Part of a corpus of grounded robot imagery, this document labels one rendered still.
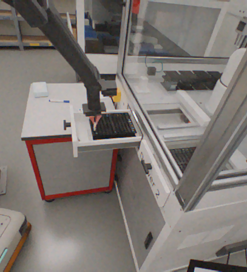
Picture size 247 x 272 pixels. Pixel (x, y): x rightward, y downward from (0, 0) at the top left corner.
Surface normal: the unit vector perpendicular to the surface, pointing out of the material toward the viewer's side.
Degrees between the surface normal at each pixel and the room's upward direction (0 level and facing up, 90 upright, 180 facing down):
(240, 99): 90
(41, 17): 120
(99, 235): 0
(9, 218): 0
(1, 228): 0
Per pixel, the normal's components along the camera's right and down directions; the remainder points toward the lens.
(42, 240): 0.11, -0.75
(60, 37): 0.23, 0.93
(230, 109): -0.96, 0.07
